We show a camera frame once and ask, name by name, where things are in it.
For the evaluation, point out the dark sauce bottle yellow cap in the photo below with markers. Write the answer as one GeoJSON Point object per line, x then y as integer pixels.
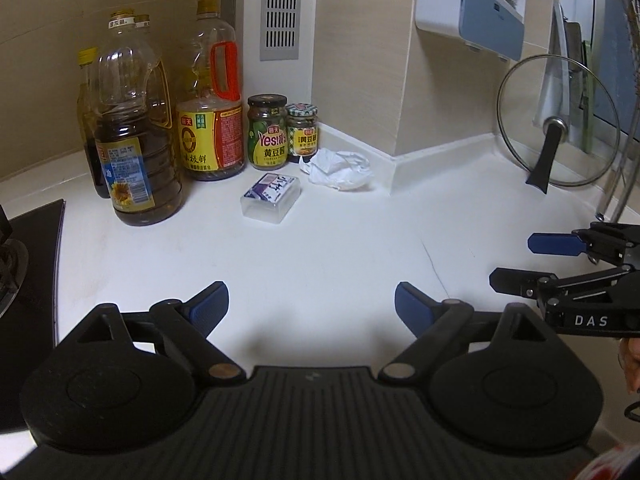
{"type": "Point", "coordinates": [89, 160]}

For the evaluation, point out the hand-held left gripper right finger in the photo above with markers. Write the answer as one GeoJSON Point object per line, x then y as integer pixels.
{"type": "Point", "coordinates": [412, 305]}

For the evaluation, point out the large green label jar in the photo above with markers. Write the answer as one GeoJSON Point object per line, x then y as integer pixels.
{"type": "Point", "coordinates": [267, 140]}

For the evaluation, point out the large oil bottle blue label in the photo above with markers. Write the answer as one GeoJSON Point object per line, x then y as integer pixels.
{"type": "Point", "coordinates": [140, 170]}

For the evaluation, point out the yellow oil bottle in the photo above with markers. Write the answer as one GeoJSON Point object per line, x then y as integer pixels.
{"type": "Point", "coordinates": [157, 75]}

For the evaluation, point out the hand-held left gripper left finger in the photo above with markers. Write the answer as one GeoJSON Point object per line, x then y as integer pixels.
{"type": "Point", "coordinates": [210, 302]}

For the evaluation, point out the black glass cooktop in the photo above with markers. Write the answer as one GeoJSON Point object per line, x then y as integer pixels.
{"type": "Point", "coordinates": [35, 335]}

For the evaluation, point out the black burner grate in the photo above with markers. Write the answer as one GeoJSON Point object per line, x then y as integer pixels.
{"type": "Point", "coordinates": [10, 265]}

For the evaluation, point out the clear box purple print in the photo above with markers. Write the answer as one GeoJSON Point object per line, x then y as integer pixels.
{"type": "Point", "coordinates": [272, 197]}

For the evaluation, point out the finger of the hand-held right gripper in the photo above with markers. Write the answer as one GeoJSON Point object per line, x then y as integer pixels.
{"type": "Point", "coordinates": [555, 243]}
{"type": "Point", "coordinates": [520, 281]}

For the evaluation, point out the crumpled white tissue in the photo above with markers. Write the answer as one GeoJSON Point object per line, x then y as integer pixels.
{"type": "Point", "coordinates": [340, 170]}

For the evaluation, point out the small yellow label jar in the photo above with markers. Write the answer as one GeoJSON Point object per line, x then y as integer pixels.
{"type": "Point", "coordinates": [302, 137]}

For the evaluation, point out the person's right hand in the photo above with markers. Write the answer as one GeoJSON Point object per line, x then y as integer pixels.
{"type": "Point", "coordinates": [632, 365]}

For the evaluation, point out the white cutting board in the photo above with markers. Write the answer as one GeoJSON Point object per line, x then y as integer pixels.
{"type": "Point", "coordinates": [555, 60]}

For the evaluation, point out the green cutting board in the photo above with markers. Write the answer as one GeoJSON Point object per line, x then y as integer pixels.
{"type": "Point", "coordinates": [582, 85]}

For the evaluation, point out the grey vent grille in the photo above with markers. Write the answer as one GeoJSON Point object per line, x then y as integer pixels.
{"type": "Point", "coordinates": [281, 10]}

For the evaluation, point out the blue white wall appliance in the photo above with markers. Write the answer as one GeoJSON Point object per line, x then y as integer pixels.
{"type": "Point", "coordinates": [490, 15]}

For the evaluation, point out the metal dish rack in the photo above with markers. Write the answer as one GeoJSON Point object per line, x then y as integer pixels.
{"type": "Point", "coordinates": [600, 216]}

